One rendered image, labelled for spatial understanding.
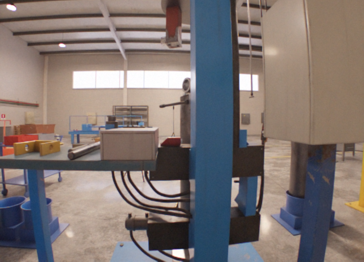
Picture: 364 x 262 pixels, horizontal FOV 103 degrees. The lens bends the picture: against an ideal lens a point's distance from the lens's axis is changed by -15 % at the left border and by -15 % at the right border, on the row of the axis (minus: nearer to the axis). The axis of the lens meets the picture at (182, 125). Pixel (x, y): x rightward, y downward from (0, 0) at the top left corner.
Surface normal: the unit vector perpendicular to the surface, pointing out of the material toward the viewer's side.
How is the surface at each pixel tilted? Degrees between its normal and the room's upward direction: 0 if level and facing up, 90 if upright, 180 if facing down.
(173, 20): 90
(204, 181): 90
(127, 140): 90
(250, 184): 90
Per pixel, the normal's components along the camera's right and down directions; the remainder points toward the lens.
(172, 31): -0.27, 0.02
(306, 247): -1.00, 0.00
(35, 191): 0.10, 0.02
